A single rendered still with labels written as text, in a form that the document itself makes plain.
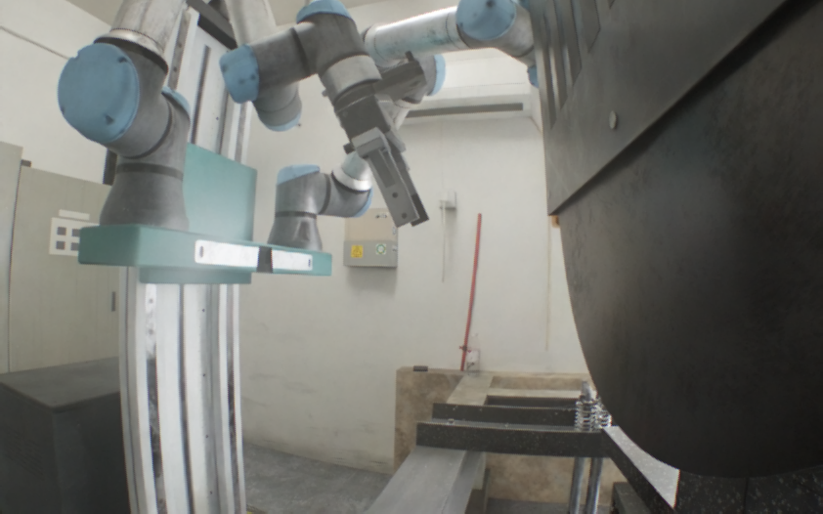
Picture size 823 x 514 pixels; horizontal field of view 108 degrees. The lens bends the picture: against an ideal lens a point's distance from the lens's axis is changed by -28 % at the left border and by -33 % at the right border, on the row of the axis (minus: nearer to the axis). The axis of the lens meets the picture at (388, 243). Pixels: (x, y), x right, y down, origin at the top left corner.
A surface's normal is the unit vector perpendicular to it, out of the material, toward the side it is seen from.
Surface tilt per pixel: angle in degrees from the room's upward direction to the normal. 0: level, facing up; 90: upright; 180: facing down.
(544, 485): 90
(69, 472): 90
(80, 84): 97
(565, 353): 90
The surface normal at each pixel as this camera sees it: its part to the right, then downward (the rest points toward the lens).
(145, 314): 0.95, 0.00
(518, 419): -0.32, -0.21
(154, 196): 0.65, -0.35
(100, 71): 0.08, 0.05
